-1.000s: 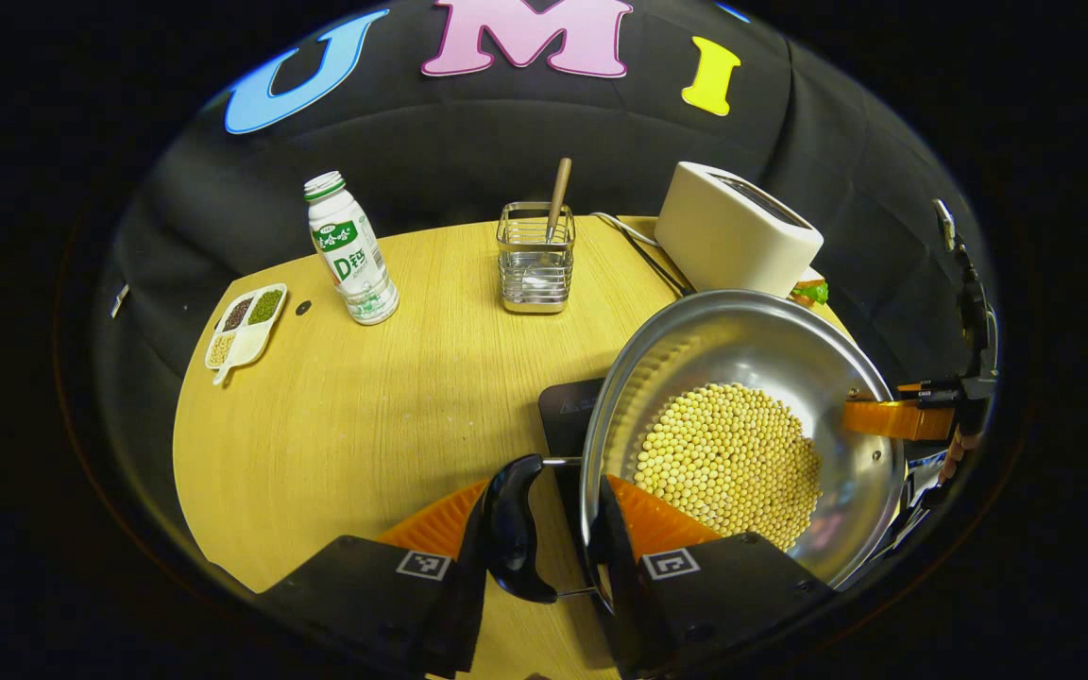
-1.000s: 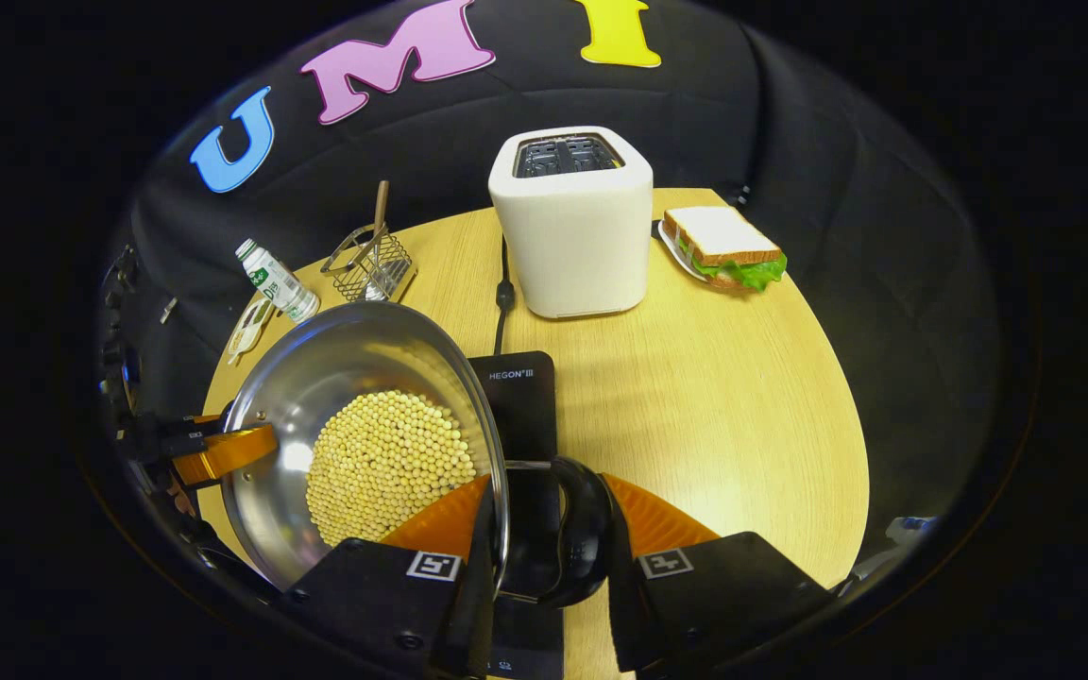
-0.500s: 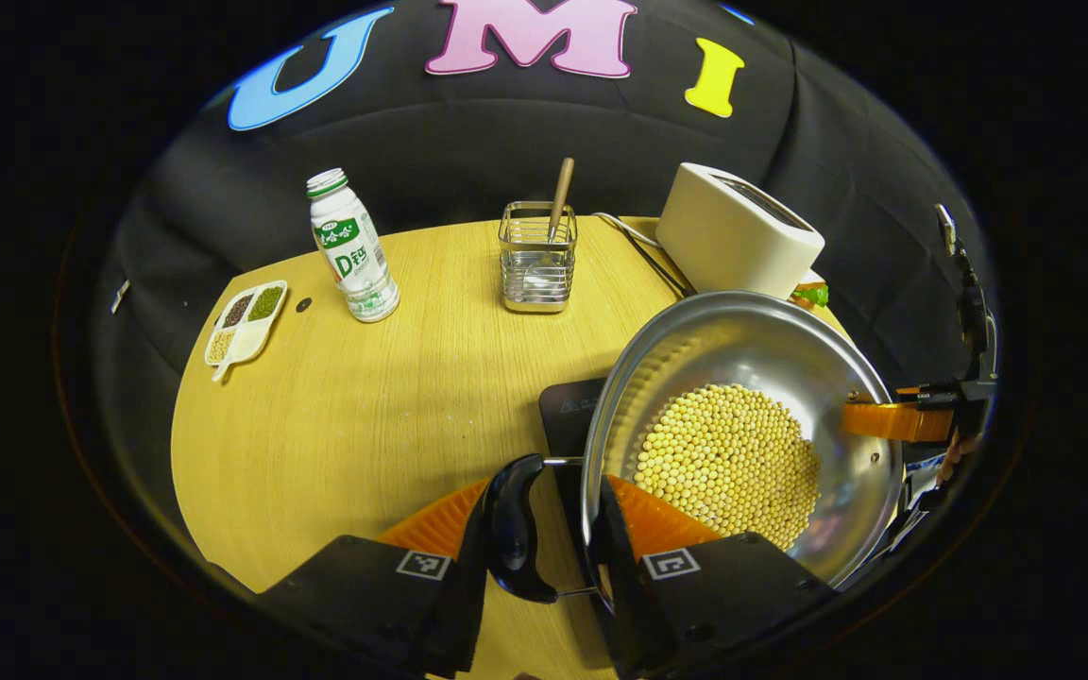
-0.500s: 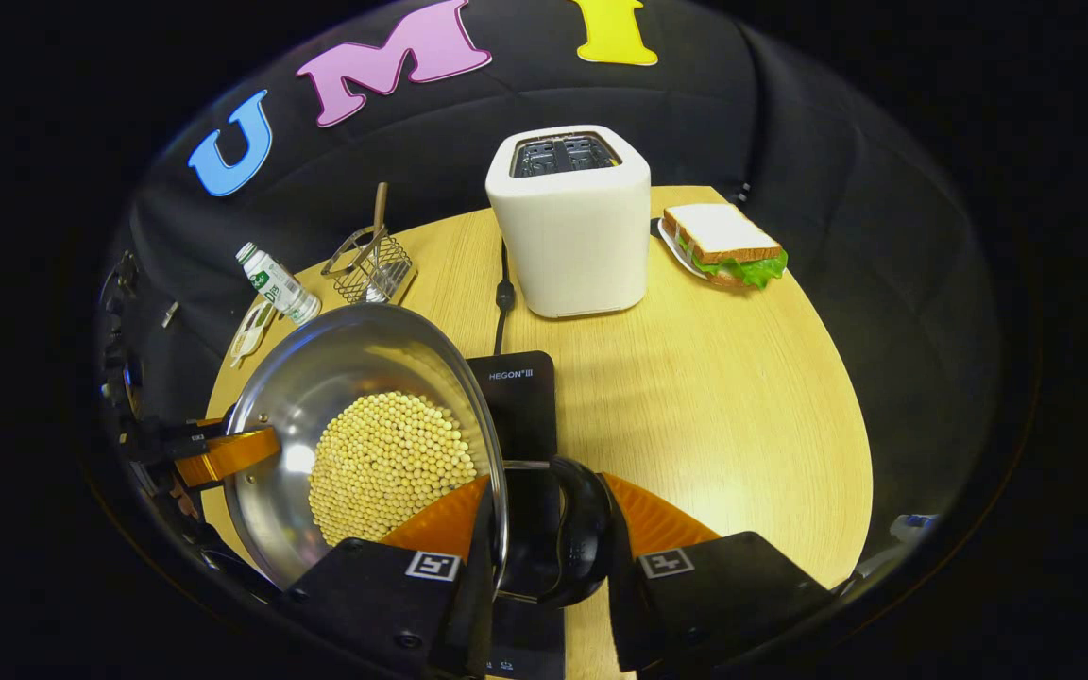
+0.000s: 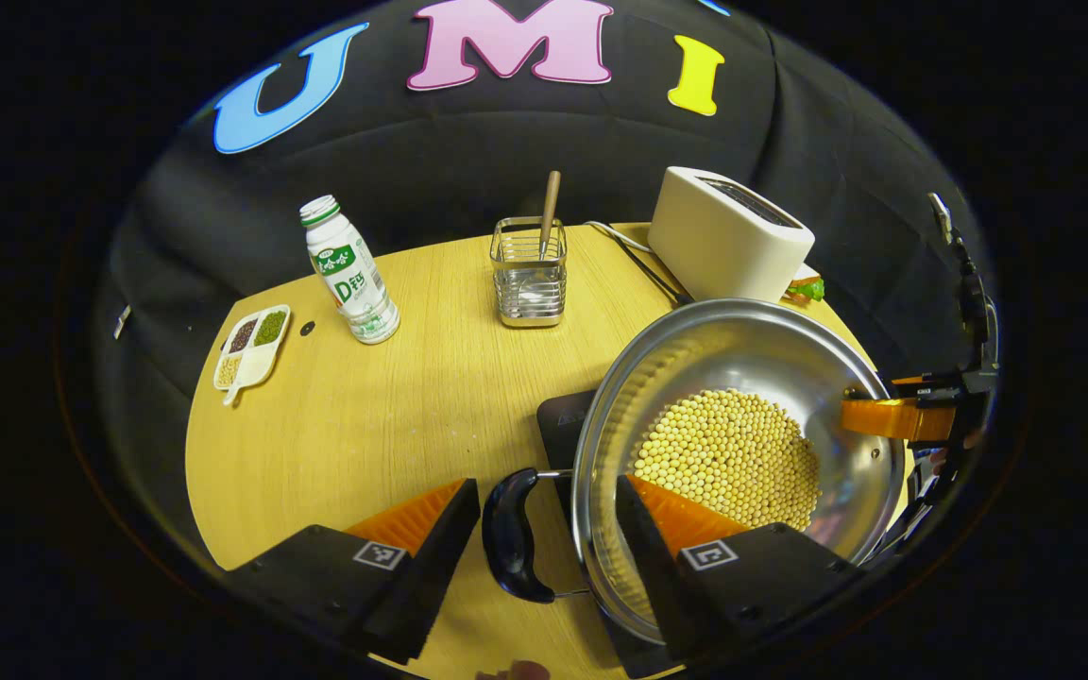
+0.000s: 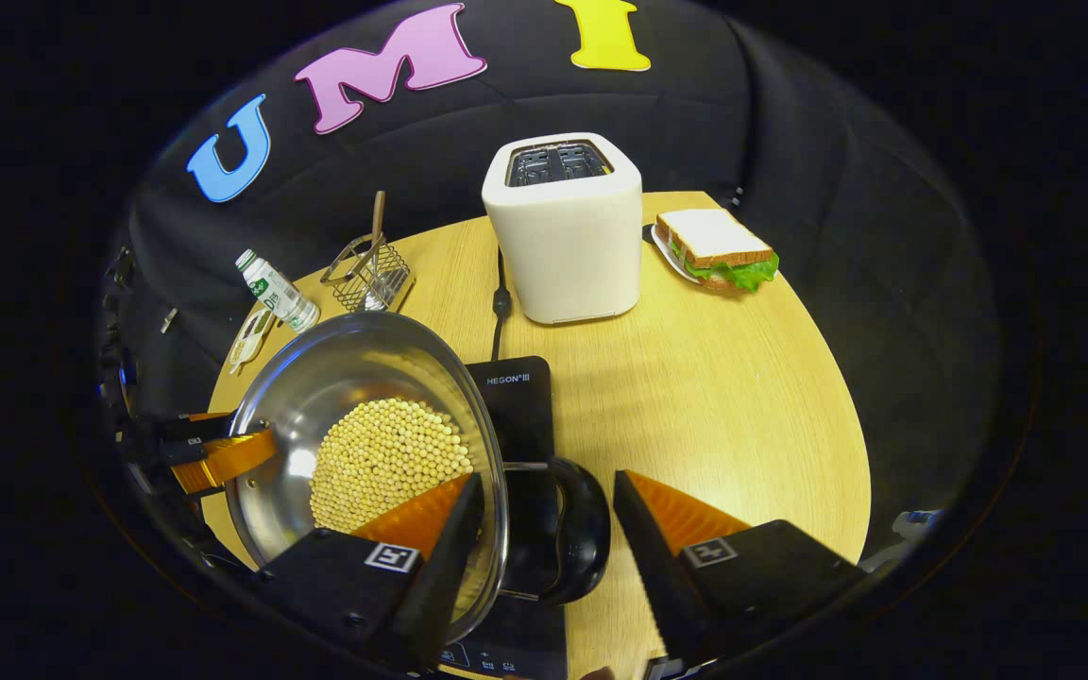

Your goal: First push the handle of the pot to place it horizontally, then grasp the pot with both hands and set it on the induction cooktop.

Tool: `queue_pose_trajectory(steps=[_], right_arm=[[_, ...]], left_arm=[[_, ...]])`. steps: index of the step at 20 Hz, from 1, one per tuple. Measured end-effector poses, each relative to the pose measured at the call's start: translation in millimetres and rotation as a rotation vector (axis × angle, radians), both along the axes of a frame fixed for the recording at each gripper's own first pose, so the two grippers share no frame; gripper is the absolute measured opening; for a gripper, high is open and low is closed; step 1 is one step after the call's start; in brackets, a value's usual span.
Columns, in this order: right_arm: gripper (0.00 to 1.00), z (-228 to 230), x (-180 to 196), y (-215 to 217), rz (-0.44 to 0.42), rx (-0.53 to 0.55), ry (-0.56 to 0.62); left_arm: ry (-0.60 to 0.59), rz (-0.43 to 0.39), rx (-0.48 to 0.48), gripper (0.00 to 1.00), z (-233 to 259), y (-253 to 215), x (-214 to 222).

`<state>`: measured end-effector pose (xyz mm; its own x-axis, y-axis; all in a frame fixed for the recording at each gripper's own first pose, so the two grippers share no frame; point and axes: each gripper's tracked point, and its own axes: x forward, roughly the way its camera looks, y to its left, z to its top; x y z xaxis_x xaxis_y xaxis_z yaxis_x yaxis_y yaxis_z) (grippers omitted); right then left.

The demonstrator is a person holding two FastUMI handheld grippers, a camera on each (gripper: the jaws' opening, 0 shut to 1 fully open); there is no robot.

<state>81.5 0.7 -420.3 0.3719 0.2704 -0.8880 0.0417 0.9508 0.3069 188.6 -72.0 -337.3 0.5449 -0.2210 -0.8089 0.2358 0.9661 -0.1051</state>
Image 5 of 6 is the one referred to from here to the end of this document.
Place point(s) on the sandwich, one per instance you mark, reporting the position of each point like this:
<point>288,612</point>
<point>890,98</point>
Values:
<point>808,288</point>

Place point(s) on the stainless steel pot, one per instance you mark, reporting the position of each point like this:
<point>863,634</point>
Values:
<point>742,345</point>

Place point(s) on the white toaster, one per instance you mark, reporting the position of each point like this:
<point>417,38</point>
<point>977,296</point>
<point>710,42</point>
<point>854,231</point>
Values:
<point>714,250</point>

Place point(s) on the silver cloth clip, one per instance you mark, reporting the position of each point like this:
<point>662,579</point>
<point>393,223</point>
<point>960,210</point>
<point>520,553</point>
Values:
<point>123,321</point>

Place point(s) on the wooden spoon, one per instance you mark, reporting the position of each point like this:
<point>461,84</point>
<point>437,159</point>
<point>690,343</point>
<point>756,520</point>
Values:
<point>552,203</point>

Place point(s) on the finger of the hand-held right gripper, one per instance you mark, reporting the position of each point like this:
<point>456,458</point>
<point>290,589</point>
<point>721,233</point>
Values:
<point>964,382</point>
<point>884,418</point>

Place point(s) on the white drink bottle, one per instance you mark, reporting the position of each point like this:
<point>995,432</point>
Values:
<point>350,283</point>

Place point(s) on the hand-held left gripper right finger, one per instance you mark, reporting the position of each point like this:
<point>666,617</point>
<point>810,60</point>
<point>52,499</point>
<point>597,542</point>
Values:
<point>657,576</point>

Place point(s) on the heap of soybeans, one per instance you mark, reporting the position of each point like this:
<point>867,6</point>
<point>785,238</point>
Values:
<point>723,453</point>

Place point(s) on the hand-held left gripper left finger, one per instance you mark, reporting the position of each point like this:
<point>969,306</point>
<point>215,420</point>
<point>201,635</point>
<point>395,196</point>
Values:
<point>426,586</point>

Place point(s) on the black backdrop cloth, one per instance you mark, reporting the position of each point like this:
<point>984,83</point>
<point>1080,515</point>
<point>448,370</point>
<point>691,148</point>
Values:
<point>506,142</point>

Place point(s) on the white divided bean dish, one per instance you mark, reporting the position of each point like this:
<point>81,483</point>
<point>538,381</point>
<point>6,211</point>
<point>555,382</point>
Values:
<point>256,364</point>

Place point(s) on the black induction cooktop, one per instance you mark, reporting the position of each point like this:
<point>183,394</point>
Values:
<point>563,425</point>

